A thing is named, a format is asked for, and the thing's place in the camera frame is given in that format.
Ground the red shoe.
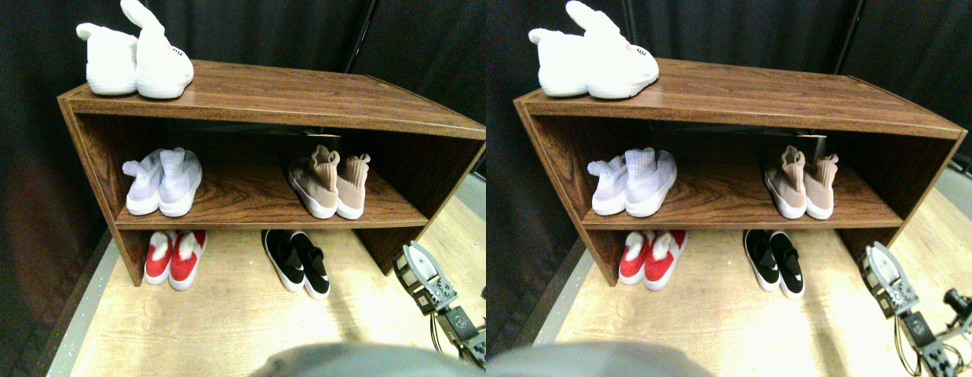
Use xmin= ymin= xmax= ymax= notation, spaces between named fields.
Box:
xmin=169 ymin=230 xmax=209 ymax=291
xmin=644 ymin=230 xmax=689 ymax=292
xmin=144 ymin=231 xmax=177 ymax=285
xmin=619 ymin=231 xmax=652 ymax=285

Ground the beige shoe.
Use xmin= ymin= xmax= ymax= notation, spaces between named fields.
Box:
xmin=335 ymin=154 xmax=372 ymax=220
xmin=802 ymin=154 xmax=840 ymax=220
xmin=287 ymin=145 xmax=342 ymax=219
xmin=764 ymin=146 xmax=809 ymax=220

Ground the black shoe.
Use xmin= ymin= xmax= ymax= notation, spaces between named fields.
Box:
xmin=743 ymin=229 xmax=782 ymax=293
xmin=262 ymin=229 xmax=307 ymax=293
xmin=291 ymin=231 xmax=331 ymax=300
xmin=769 ymin=231 xmax=806 ymax=299

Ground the lilac shoe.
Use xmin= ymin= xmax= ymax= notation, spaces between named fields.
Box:
xmin=123 ymin=151 xmax=166 ymax=216
xmin=587 ymin=156 xmax=630 ymax=216
xmin=158 ymin=148 xmax=204 ymax=218
xmin=623 ymin=148 xmax=679 ymax=218

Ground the white shoe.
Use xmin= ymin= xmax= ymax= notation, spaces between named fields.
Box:
xmin=76 ymin=23 xmax=140 ymax=97
xmin=565 ymin=0 xmax=660 ymax=100
xmin=121 ymin=0 xmax=195 ymax=100
xmin=528 ymin=28 xmax=590 ymax=98

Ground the brown shoe rack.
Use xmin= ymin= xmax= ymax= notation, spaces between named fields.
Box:
xmin=57 ymin=60 xmax=486 ymax=288
xmin=513 ymin=57 xmax=968 ymax=286

